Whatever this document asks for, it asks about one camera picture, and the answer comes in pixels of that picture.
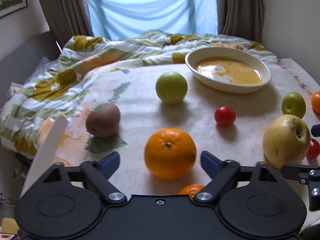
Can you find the left brown curtain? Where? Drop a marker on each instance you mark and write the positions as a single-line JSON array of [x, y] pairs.
[[67, 18]]

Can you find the light blue window cloth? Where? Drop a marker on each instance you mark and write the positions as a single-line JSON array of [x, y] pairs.
[[121, 19]]

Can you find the large green apple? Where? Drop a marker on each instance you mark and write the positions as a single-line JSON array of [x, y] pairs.
[[171, 88]]

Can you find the brown curtain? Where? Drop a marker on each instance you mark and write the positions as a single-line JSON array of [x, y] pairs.
[[67, 18], [241, 18]]

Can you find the right brown curtain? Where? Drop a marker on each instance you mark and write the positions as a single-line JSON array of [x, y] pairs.
[[241, 18]]

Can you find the brown kiwi with sticker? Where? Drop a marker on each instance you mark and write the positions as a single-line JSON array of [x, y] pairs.
[[103, 121]]

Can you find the small green apple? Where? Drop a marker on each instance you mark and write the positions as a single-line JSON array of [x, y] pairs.
[[294, 104]]

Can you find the yellow pear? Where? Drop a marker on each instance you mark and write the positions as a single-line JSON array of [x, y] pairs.
[[286, 141]]

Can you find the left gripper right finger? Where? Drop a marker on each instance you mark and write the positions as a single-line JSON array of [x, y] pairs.
[[223, 175]]

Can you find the white chair back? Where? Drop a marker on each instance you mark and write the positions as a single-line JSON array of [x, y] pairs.
[[44, 156]]

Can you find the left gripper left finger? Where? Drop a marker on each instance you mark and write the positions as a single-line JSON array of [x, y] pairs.
[[96, 175]]

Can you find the cream oval bowl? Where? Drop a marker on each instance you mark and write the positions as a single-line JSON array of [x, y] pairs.
[[229, 70]]

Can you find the large orange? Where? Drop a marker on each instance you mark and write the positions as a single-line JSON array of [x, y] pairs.
[[170, 153]]

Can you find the floral striped quilt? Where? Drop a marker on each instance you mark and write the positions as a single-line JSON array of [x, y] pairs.
[[60, 90]]

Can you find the white box by bed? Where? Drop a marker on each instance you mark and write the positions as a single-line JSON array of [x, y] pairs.
[[13, 89]]

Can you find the small mandarin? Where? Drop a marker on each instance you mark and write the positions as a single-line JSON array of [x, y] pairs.
[[191, 190]]

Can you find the grey bed headboard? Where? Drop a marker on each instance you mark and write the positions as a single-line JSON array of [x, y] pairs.
[[18, 65]]

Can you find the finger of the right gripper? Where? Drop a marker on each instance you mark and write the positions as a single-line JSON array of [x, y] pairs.
[[306, 175], [315, 130]]

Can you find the red cherry tomato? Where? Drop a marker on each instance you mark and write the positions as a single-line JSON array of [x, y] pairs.
[[224, 116]]

